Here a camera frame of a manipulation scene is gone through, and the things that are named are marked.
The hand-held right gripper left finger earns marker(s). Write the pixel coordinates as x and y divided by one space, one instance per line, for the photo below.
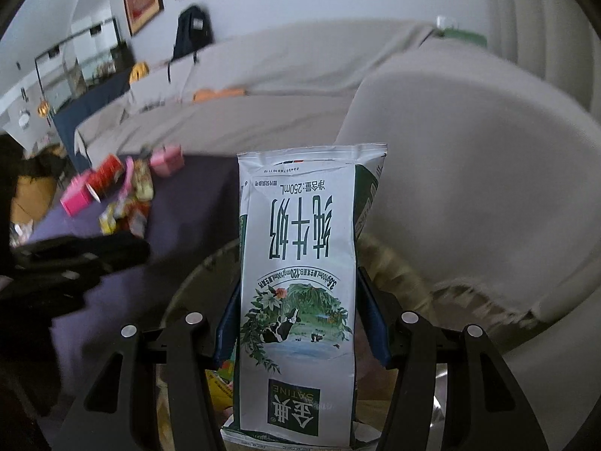
226 338

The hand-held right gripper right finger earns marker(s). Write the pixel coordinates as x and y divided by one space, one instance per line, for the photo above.
372 324

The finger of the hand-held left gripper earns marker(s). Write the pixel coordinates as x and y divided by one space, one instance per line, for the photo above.
94 249

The yellow green wrapper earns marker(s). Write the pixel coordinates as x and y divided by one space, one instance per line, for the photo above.
108 220

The yellow snack packet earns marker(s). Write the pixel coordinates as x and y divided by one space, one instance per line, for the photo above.
219 387

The green white milk carton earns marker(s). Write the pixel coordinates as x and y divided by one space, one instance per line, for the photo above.
300 253

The bright pink toy box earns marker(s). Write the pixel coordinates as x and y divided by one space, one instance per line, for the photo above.
77 197

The orange beanbag chair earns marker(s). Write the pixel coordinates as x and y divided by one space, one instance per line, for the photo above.
33 199

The black jacket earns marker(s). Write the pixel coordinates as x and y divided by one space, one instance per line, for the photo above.
47 162

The purple tablecloth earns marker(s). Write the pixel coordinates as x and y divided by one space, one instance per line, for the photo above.
188 206

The light pink lidded box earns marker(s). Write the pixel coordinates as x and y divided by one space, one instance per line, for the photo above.
166 162

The dark blue covered cabinet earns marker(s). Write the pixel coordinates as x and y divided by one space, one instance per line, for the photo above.
89 112

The orange hanging ornament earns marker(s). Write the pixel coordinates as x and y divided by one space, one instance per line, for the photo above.
43 109

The grey covered sofa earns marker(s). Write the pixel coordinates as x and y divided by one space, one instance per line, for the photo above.
446 159

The yellow plush toy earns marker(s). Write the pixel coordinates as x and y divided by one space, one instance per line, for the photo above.
140 71

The glass fish tank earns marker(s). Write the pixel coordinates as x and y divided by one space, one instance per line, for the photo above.
75 65

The orange back scratcher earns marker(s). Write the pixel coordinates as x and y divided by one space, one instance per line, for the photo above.
218 94

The black backpack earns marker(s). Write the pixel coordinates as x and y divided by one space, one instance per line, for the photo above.
192 33

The green digital clock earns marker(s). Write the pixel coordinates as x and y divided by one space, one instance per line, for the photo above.
465 36

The white curtain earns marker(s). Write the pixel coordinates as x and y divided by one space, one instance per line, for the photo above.
549 19

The panda wall clock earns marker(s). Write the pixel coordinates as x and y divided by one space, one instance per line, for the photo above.
23 118

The white wall socket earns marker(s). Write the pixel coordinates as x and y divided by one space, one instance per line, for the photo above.
447 21

